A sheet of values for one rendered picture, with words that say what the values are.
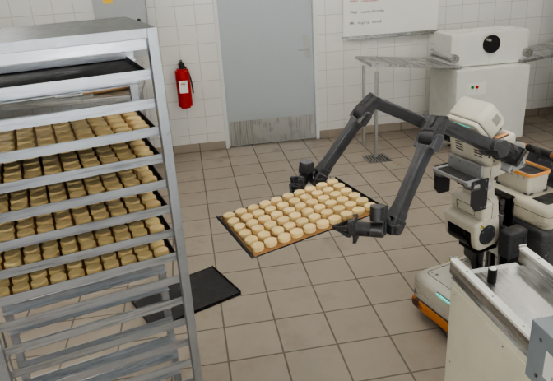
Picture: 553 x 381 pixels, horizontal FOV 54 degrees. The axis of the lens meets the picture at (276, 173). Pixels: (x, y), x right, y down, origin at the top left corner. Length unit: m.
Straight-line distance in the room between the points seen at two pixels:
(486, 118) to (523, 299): 0.88
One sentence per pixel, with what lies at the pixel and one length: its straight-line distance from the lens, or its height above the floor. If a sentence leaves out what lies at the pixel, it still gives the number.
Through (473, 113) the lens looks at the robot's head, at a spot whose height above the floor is 1.28.
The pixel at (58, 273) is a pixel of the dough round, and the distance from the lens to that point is 1.96.
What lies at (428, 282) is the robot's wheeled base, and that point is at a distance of 3.21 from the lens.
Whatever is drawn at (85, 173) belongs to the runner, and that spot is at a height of 1.41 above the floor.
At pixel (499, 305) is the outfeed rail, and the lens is 1.96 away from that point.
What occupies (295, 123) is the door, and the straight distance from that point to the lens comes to 6.37.
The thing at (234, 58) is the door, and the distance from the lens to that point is 6.11.
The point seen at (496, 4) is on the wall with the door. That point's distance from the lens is 6.98.
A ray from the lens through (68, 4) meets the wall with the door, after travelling 6.09.
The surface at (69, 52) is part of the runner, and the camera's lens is 1.68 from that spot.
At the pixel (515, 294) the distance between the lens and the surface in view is 2.14.
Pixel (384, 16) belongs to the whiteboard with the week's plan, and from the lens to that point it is 6.40.
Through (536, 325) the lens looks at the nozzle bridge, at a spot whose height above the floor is 1.17.
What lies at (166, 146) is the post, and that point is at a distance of 1.75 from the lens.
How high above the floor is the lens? 1.98
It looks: 21 degrees down
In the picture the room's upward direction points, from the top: 3 degrees counter-clockwise
